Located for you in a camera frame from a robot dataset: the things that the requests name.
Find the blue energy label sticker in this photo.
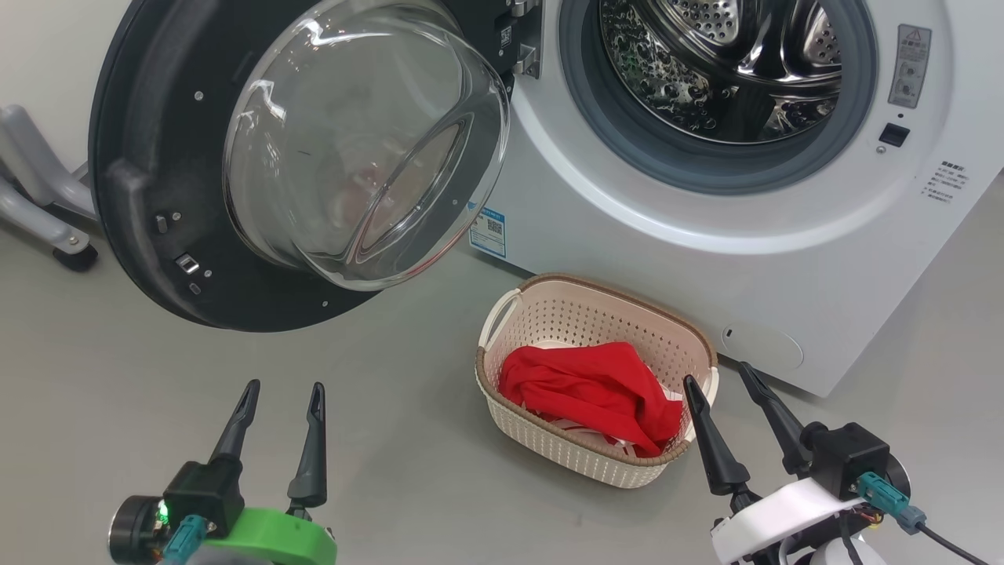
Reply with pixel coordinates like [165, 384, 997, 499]
[468, 206, 507, 260]

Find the red white striped jersey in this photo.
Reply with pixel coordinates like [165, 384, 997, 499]
[522, 339, 691, 462]

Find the left cable with teal connector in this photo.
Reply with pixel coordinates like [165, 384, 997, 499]
[161, 514, 209, 565]

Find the grey warning label sticker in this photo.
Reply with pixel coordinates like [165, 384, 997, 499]
[888, 24, 933, 109]

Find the perforated steel washer drum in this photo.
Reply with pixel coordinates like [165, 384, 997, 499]
[600, 0, 844, 144]

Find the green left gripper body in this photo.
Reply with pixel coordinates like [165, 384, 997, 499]
[206, 508, 338, 565]

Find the white front-load washing machine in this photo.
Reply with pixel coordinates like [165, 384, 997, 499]
[463, 0, 1004, 398]

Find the plain red garment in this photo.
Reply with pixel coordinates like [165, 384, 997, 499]
[499, 341, 685, 458]

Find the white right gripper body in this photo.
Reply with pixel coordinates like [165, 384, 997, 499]
[711, 477, 868, 564]

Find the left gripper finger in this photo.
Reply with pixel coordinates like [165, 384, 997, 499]
[208, 379, 261, 465]
[287, 382, 328, 509]

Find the grey tubular stand with caster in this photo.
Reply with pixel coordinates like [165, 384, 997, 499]
[0, 104, 100, 273]

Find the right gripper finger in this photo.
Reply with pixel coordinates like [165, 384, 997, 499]
[682, 374, 752, 497]
[737, 361, 813, 478]

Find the black glass washing machine door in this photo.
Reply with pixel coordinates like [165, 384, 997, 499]
[88, 0, 544, 333]

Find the cream perforated laundry basket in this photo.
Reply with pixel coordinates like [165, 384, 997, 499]
[475, 272, 719, 490]

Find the metal door hinge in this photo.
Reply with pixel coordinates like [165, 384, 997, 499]
[506, 0, 544, 79]

